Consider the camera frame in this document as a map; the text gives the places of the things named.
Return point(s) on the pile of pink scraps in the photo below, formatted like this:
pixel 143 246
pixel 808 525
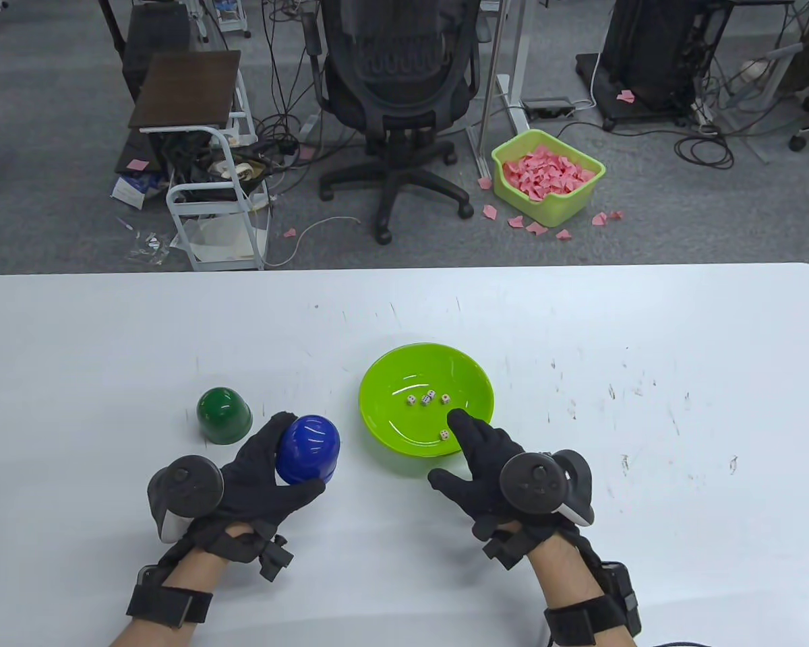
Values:
pixel 546 174

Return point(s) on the dark grey motion controller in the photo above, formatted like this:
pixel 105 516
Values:
pixel 532 482
pixel 189 486

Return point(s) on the light green plastic bin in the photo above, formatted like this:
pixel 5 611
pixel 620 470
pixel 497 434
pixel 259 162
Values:
pixel 559 205

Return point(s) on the grey power box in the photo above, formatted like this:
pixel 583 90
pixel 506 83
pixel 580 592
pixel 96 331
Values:
pixel 546 106

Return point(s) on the black mesh office chair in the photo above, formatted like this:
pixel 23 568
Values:
pixel 404 81

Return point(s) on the white desk leg frame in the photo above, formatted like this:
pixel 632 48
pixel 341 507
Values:
pixel 505 94

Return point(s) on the scattered pink floor scraps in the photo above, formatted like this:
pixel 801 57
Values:
pixel 536 228

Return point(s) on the green dice cup cover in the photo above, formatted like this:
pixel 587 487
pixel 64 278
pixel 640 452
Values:
pixel 222 411

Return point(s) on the black computer tower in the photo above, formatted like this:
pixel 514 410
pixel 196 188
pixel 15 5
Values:
pixel 647 47

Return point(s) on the clear plastic wrapper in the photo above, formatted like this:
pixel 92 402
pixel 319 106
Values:
pixel 150 246

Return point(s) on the black wheeled platform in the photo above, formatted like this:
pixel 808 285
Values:
pixel 590 81

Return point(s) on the white metal cart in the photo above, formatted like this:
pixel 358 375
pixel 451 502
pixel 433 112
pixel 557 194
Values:
pixel 205 205

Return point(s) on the lime green plastic bowl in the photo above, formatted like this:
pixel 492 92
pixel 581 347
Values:
pixel 384 418

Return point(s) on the blue dice cup cover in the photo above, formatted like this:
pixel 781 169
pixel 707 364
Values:
pixel 310 445

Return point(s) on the brown top side table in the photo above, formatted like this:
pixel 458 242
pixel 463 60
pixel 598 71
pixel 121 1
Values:
pixel 185 87

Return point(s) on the person's left hand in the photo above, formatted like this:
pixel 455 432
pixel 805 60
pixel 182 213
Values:
pixel 253 472

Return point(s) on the dark side table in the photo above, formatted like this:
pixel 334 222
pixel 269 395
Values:
pixel 155 27

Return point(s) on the white cardboard box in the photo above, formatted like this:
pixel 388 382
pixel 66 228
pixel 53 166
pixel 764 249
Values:
pixel 128 192

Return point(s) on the person's right hand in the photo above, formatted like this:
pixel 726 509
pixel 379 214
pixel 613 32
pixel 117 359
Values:
pixel 485 458

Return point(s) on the person's right forearm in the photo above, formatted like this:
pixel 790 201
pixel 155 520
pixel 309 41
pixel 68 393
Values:
pixel 559 566

